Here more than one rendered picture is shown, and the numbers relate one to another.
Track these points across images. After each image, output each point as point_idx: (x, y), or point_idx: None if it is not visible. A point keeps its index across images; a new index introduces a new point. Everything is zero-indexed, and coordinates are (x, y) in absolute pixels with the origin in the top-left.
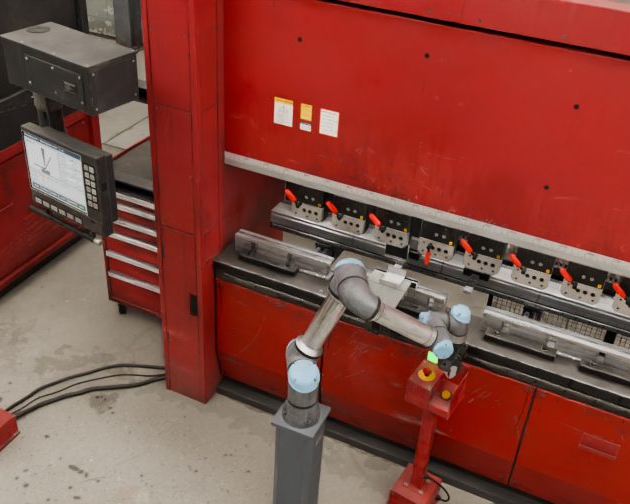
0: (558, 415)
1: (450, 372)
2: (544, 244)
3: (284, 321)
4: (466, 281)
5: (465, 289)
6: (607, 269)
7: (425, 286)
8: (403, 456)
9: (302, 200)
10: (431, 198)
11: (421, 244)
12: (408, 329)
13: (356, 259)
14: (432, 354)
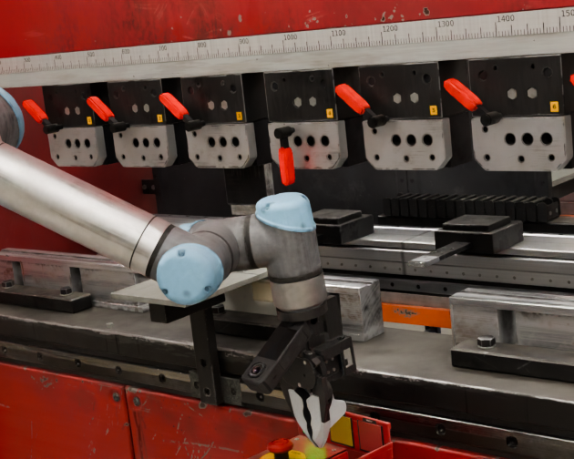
0: None
1: (311, 422)
2: (524, 26)
3: (62, 425)
4: (462, 281)
5: (415, 260)
6: None
7: (330, 275)
8: None
9: (62, 121)
10: (266, 7)
11: (275, 140)
12: (70, 209)
13: None
14: None
